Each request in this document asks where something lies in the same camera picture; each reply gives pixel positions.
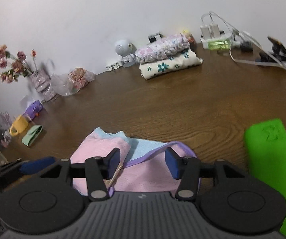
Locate pink blue mesh garment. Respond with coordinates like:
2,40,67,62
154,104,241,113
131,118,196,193
70,127,196,195

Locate green fabric pouch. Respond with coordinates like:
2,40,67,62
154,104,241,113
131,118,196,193
21,125,43,147

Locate yellow mug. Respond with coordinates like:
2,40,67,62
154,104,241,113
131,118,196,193
9,115,29,136

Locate green plastic roll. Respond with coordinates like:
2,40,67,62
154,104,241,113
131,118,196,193
243,118,286,236

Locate patterned flower vase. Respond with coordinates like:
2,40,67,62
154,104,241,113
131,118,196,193
29,69,57,101

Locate clear plastic snack bag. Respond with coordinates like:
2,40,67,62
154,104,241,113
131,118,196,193
50,68,95,97

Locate pink artificial flowers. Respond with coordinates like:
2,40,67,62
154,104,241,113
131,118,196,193
0,44,37,84

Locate white dominoes row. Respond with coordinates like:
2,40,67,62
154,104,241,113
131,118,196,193
106,61,123,72

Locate cream floral folded cloth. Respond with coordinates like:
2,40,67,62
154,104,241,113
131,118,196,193
139,49,203,80

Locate white robot figurine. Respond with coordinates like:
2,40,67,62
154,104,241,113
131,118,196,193
115,39,135,68

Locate pink floral folded cloth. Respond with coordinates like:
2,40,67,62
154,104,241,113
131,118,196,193
134,33,190,64

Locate green transparent box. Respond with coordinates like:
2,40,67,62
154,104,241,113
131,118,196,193
207,39,230,51

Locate small black box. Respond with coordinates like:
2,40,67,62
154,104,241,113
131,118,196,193
148,33,163,43

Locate white power strip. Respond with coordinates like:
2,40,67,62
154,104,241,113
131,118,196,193
200,23,240,50

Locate black phone stand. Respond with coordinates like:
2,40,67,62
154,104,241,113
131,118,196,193
255,36,286,65

